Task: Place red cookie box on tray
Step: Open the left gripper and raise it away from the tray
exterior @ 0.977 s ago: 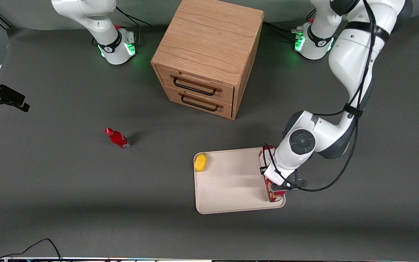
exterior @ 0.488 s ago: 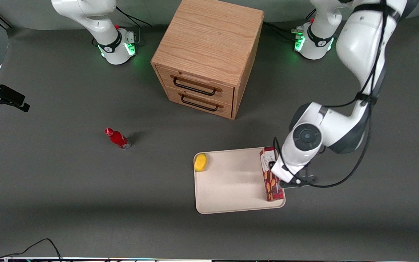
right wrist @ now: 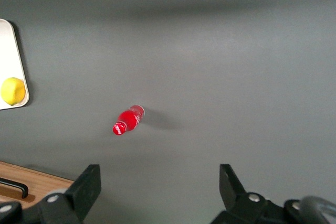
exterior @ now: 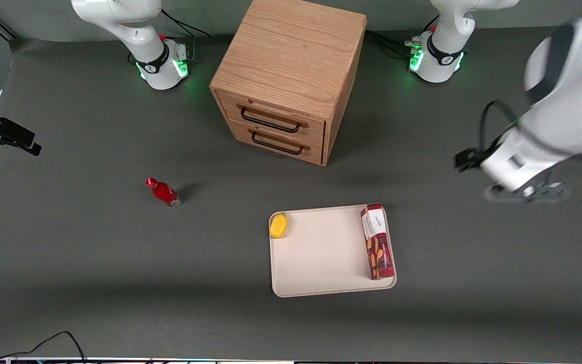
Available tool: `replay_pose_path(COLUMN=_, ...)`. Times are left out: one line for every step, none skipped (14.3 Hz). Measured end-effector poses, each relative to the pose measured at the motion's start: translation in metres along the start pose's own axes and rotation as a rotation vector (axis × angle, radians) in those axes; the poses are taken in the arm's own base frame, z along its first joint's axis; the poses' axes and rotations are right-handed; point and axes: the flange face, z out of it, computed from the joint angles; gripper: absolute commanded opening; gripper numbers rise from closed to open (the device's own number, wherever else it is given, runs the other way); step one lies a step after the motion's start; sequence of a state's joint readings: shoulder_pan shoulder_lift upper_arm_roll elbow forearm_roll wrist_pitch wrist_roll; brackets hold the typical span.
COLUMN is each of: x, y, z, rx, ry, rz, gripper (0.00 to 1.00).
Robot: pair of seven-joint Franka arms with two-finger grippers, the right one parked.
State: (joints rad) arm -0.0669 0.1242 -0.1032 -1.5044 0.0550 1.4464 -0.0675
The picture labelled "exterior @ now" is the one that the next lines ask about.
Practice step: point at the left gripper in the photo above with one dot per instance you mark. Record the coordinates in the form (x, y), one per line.
(467, 160)

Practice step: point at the red cookie box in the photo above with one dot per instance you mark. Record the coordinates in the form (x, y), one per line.
(379, 247)

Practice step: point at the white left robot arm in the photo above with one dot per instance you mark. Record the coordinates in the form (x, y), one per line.
(569, 76)

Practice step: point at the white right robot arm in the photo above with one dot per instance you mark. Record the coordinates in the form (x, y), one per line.
(134, 30)

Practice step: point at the beige plastic tray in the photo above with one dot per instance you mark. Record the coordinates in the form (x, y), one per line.
(321, 253)

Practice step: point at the red drink bottle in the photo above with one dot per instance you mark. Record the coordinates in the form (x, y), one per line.
(164, 192)

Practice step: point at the wooden drawer front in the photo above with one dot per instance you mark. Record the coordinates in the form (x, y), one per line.
(271, 112)
(281, 141)

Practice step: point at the yellow lemon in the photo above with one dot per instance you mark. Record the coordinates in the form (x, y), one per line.
(278, 225)

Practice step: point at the wooden drawer cabinet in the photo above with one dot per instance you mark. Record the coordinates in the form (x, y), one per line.
(291, 55)

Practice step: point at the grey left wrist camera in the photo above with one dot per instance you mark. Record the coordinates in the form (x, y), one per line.
(528, 193)

